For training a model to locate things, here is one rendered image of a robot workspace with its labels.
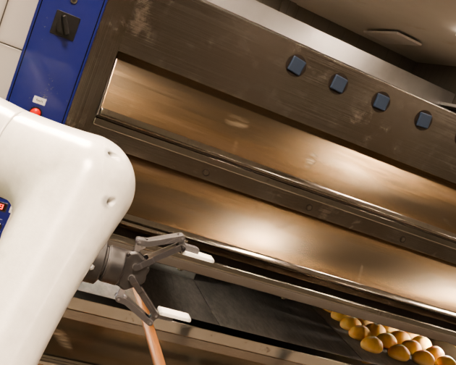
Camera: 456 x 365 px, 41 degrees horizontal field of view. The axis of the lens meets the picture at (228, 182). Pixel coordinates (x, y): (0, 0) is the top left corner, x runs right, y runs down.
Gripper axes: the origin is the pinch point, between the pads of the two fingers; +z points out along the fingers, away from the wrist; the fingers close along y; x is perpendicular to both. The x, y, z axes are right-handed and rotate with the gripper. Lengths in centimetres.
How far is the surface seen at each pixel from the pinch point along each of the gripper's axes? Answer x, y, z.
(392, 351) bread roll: -73, 28, 110
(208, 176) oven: -55, -16, 11
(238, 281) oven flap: -40.7, 8.2, 25.8
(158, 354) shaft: -24.6, 27.8, 5.9
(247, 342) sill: -56, 31, 43
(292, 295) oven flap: -41, 8, 44
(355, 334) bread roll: -83, 28, 99
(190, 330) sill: -55, 32, 23
